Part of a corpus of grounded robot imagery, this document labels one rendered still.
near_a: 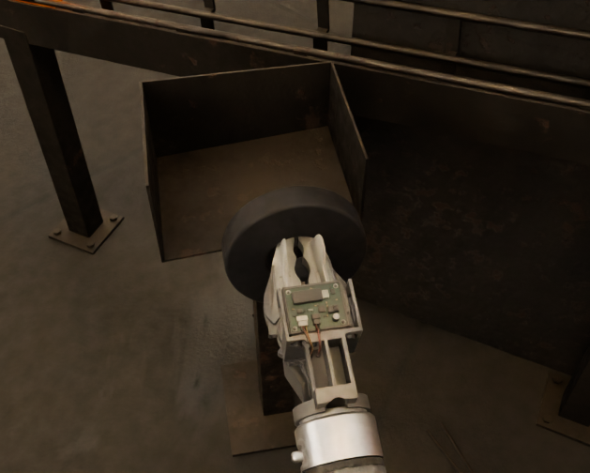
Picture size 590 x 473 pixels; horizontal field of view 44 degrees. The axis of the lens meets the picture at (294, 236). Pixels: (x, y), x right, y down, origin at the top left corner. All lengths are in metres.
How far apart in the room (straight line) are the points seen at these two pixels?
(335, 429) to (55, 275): 1.20
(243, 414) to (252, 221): 0.79
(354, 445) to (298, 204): 0.24
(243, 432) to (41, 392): 0.42
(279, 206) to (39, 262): 1.13
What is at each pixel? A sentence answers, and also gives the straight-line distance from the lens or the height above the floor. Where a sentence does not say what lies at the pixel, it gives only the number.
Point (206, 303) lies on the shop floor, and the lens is 1.63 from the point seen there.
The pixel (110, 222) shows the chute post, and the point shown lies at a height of 0.01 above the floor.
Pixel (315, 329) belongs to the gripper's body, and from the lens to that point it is 0.66.
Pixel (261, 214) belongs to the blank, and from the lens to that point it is 0.73.
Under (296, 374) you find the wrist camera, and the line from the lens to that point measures 0.72.
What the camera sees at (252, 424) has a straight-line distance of 1.45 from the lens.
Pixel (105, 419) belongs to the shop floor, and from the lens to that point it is 1.51.
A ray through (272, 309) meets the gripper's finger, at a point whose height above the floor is 0.71.
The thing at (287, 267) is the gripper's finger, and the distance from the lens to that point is 0.71.
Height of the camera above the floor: 1.30
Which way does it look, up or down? 48 degrees down
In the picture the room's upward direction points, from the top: straight up
